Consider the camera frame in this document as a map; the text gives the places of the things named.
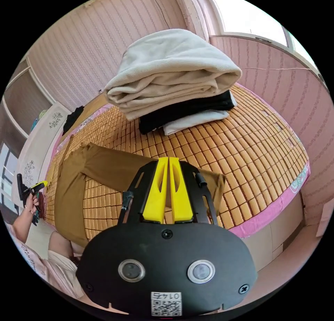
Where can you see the brown long sleeve shirt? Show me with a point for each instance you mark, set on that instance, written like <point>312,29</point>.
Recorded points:
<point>70,196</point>

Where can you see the person's body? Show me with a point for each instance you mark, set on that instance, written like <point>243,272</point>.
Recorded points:
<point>52,269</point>

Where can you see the window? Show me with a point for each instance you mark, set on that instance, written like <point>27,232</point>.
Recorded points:
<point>250,11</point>

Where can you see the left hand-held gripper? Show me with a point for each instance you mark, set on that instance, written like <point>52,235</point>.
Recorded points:
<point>35,214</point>

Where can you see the person's left forearm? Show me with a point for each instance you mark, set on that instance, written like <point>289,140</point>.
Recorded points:
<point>23,226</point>

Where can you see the pile of clothes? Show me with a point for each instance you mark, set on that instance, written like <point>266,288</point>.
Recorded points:
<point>167,73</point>

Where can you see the white cupboard with floral print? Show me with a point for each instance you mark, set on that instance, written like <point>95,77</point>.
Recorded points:
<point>39,143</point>

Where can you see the bed with woven mat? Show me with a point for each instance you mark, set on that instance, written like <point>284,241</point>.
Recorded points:
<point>248,156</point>

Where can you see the black garment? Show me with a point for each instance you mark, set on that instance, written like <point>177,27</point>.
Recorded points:
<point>72,120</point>

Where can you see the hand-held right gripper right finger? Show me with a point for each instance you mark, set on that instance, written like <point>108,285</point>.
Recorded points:
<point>182,198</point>

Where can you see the person's left hand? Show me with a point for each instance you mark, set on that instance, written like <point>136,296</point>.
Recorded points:
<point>30,203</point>

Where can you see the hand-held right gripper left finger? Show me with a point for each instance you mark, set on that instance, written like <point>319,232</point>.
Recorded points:
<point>156,196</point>

